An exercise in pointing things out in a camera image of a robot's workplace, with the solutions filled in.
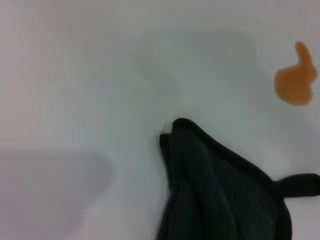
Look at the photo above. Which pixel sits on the dark blue rag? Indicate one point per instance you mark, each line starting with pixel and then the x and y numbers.
pixel 212 187

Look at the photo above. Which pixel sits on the brown liquid spill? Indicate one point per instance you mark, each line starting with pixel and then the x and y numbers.
pixel 295 82

